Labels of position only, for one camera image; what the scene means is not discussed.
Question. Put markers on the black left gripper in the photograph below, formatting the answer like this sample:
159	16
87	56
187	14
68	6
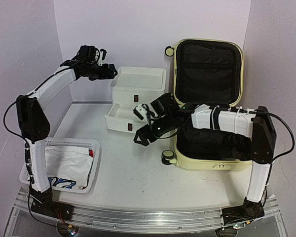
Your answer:
105	75

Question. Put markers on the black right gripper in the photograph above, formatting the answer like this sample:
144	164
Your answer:
142	132

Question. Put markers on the white three-drawer storage cabinet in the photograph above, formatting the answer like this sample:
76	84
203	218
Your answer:
131	87

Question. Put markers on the white perforated plastic basket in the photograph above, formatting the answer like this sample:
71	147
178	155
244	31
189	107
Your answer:
34	169

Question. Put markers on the white blue-print t-shirt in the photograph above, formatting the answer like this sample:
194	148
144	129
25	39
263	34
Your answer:
68	167

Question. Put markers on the pale yellow hard-shell suitcase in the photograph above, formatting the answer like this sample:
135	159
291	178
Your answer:
208	71

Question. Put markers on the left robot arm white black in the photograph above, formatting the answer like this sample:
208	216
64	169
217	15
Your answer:
32	121

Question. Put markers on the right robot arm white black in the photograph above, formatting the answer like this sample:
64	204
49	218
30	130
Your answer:
164	115

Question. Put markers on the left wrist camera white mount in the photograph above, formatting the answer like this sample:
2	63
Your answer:
100	56

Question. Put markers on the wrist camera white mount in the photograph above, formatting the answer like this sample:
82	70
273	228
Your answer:
142	111
100	56

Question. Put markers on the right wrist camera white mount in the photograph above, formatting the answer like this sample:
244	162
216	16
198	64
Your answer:
142	111

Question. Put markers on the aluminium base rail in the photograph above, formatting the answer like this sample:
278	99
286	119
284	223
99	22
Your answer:
172	221

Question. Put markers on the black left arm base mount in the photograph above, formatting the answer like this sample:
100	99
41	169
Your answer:
44	204

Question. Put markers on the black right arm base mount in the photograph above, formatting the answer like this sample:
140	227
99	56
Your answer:
248	211

